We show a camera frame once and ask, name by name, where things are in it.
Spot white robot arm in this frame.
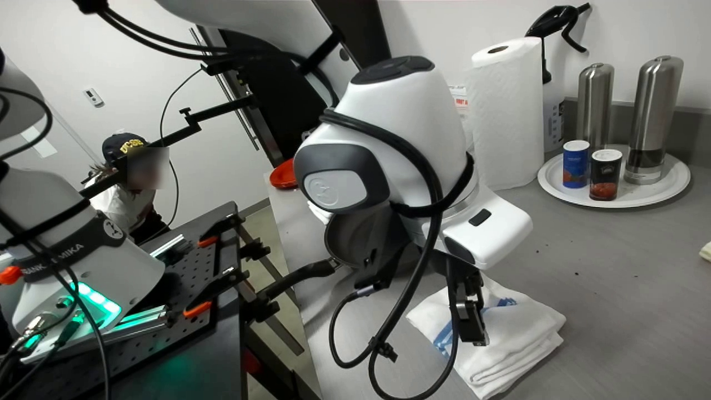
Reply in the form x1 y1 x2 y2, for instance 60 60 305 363
155 0 529 292

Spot white towel blue stripes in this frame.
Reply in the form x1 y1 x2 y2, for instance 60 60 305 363
406 279 567 400

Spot white paper towel roll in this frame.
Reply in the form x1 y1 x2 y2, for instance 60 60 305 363
467 39 544 192

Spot black frying pan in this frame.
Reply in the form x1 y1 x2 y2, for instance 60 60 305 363
256 261 335 303

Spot blue spice jar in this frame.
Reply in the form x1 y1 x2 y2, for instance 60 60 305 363
561 140 588 189

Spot red spice jar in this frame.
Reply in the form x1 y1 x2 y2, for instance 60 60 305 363
588 150 623 200

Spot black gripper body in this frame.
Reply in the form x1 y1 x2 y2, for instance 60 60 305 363
446 256 482 308

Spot person with black cap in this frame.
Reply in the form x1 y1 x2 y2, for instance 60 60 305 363
85 133 169 245

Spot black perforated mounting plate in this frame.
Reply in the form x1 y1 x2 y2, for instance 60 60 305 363
6 203 237 400

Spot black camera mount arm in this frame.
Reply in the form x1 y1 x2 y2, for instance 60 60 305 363
79 95 256 200

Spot steel grinder left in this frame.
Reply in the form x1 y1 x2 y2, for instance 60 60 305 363
578 62 614 150

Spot round white tray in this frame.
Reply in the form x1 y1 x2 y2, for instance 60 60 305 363
538 155 691 210

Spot tall steel grinder right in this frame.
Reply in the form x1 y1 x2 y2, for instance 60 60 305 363
625 56 685 185

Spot black monitor panel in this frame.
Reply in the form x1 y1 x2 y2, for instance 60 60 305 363
183 0 396 170

